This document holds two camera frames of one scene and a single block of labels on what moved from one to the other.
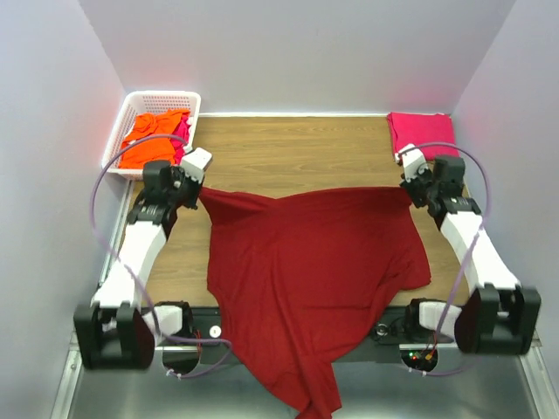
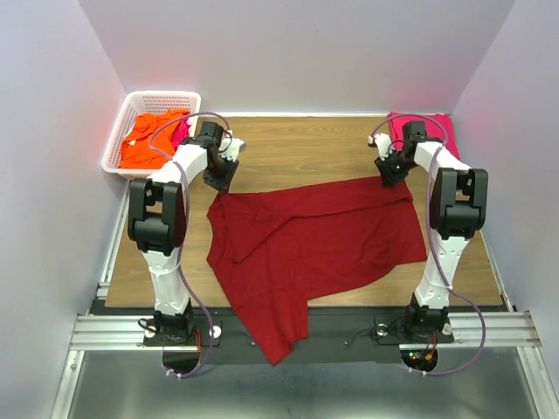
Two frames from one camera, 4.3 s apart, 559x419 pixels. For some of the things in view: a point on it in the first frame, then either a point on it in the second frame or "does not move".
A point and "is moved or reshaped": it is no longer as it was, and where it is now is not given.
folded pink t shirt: (432, 133) does not move
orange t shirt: (151, 141) does not move
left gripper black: (178, 173) -> (222, 183)
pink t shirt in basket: (179, 139) does not move
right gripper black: (409, 186) -> (388, 177)
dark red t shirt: (305, 280) is moved or reshaped
